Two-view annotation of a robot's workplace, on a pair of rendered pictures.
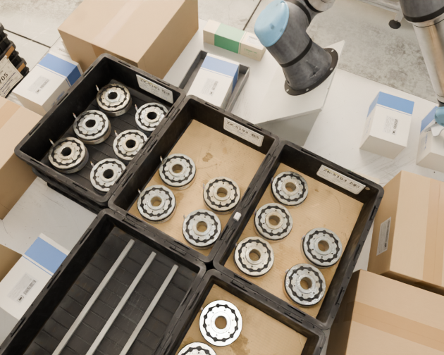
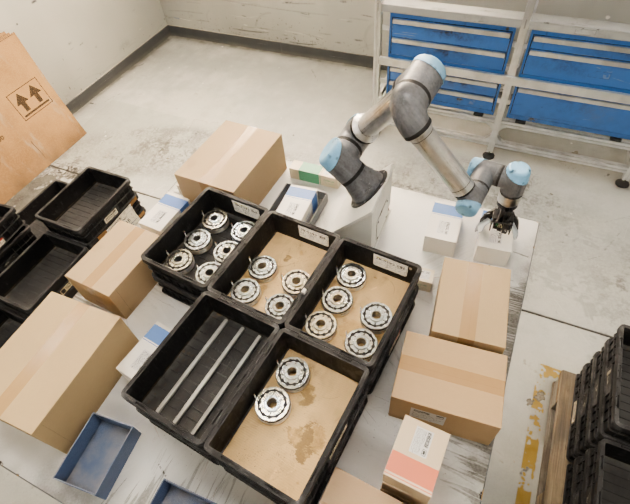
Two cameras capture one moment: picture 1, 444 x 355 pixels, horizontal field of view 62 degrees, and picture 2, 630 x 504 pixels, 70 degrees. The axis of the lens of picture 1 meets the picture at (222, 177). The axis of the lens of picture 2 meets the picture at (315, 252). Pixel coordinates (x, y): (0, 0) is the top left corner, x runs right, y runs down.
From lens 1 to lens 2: 65 cm
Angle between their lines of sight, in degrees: 15
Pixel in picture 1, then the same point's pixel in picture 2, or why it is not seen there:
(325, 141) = (392, 246)
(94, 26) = (201, 170)
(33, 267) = (150, 345)
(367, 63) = not seen: hidden behind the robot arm
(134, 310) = (226, 369)
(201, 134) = (282, 242)
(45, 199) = (160, 303)
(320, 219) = (377, 298)
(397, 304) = (437, 355)
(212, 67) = (294, 194)
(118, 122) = (218, 238)
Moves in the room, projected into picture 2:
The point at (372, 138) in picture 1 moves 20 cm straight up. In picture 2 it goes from (428, 238) to (434, 202)
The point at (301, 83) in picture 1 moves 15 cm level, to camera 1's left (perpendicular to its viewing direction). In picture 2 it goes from (359, 197) to (320, 197)
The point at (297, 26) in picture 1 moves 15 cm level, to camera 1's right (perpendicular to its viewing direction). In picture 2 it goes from (349, 154) to (391, 154)
